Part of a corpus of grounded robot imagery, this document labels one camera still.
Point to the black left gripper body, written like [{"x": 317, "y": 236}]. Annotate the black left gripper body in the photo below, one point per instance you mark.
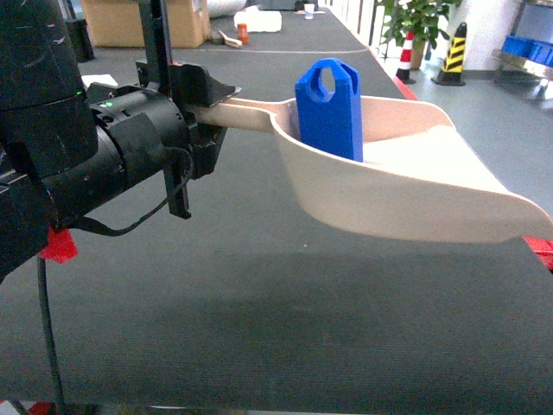
[{"x": 156, "y": 131}]

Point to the blue plastic part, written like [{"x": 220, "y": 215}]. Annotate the blue plastic part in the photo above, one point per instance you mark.
[{"x": 328, "y": 103}]

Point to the beige plastic dustpan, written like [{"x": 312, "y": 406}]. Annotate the beige plastic dustpan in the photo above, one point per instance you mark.
[{"x": 336, "y": 191}]

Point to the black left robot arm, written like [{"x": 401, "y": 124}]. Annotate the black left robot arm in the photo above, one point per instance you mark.
[{"x": 68, "y": 148}]

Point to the steel shelf rack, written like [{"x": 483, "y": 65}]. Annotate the steel shelf rack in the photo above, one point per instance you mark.
[{"x": 526, "y": 55}]

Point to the large cardboard box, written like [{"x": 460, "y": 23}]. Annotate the large cardboard box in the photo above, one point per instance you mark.
[{"x": 117, "y": 24}]

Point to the black plastic box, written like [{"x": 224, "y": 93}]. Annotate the black plastic box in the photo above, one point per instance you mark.
[{"x": 78, "y": 33}]

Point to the orange can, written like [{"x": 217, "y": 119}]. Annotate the orange can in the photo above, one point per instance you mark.
[{"x": 243, "y": 35}]

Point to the red tape tag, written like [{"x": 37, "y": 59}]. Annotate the red tape tag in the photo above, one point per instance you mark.
[{"x": 60, "y": 248}]

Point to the white foam block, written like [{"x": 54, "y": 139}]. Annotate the white foam block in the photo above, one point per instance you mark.
[{"x": 258, "y": 21}]

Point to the white paper cup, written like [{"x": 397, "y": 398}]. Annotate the white paper cup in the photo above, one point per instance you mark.
[{"x": 309, "y": 10}]

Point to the red white traffic cone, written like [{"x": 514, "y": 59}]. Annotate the red white traffic cone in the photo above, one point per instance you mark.
[{"x": 404, "y": 65}]

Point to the green potted plant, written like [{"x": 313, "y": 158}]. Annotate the green potted plant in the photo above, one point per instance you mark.
[{"x": 422, "y": 17}]

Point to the yellow black striped bollard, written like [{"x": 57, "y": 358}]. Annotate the yellow black striped bollard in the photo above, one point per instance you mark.
[{"x": 452, "y": 66}]

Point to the wooden handled brush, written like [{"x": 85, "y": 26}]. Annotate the wooden handled brush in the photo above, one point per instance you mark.
[{"x": 220, "y": 38}]

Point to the red table frame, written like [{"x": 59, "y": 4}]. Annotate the red table frame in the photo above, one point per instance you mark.
[{"x": 540, "y": 250}]

